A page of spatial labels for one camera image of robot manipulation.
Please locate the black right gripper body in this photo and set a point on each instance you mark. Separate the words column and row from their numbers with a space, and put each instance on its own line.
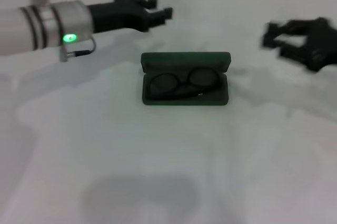
column 322, row 45

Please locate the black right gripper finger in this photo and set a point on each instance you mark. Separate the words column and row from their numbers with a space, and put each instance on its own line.
column 292, row 51
column 273, row 32

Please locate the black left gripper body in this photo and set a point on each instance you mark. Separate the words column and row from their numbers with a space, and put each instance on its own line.
column 118, row 15

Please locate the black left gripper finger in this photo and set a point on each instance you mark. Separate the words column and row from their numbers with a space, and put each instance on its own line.
column 160, row 16
column 150, row 3

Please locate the green glasses case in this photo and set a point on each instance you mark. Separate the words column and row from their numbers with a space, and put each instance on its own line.
column 184, row 58

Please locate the black glasses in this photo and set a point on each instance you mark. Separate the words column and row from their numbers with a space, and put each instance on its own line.
column 204, row 77

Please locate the white and silver left robot arm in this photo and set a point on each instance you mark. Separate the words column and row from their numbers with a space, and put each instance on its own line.
column 26, row 29

